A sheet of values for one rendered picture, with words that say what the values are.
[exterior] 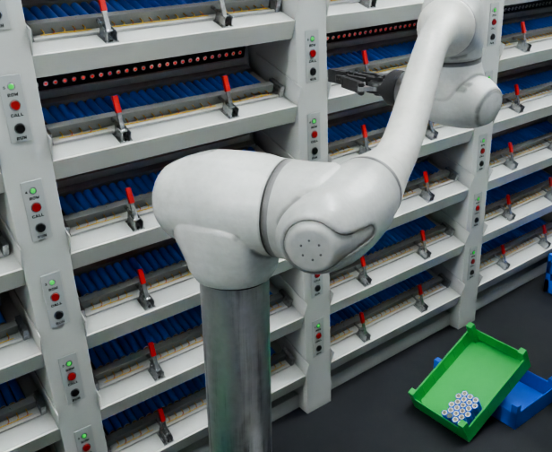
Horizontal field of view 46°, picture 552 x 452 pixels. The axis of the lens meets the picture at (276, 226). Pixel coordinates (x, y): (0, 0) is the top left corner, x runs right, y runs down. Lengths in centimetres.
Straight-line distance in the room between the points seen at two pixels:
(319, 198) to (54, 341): 84
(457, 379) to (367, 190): 135
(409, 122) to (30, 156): 70
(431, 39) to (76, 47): 65
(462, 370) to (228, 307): 130
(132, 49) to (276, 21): 36
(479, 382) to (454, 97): 105
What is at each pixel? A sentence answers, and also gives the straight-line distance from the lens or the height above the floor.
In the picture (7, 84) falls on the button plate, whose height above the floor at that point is 109.
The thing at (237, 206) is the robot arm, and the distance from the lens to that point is 81.
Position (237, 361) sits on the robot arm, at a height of 76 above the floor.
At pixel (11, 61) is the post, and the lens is 127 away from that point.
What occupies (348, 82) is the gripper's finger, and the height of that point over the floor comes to 101.
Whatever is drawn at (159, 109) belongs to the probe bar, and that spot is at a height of 98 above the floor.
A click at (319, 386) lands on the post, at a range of 201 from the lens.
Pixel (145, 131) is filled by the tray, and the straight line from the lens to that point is 142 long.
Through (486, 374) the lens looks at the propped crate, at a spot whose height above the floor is 9.
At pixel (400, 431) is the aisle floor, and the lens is 199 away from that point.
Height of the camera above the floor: 131
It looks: 24 degrees down
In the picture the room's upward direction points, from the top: 3 degrees counter-clockwise
